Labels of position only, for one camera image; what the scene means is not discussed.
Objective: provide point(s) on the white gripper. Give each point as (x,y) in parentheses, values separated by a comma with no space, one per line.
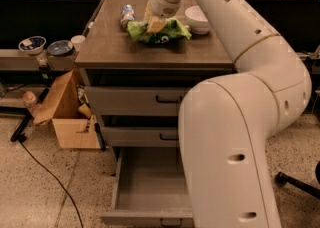
(161,7)

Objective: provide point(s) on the plastic bottle on floor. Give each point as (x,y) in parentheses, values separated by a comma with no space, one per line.
(31,102)

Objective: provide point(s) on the grey drawer cabinet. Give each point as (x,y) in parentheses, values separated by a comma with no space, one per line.
(110,58)

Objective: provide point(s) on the small white cup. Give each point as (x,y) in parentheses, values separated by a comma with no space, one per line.
(77,41)

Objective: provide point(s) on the grey bottom drawer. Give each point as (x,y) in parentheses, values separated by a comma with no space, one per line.
(149,190)

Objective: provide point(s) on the grey drawer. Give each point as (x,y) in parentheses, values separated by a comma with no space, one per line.
(140,136)
(149,190)
(136,101)

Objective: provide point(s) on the black table leg left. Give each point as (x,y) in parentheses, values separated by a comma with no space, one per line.
(18,134)

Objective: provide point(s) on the open cardboard box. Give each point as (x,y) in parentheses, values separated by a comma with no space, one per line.
(60,107)

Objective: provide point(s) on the green rice chip bag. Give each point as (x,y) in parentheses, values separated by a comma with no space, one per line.
(172,31)

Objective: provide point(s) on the dark blue bowl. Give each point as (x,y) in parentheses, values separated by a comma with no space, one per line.
(60,48)

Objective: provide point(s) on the black chair base leg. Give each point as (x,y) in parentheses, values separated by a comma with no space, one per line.
(282,179)

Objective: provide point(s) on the grey middle drawer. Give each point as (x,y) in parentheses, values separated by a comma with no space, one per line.
(140,136)

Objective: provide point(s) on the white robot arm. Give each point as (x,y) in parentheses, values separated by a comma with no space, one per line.
(224,122)

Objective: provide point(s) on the white bowl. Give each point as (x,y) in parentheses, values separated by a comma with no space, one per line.
(197,20)

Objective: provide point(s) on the grey top drawer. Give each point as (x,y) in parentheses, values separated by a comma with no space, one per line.
(136,101)

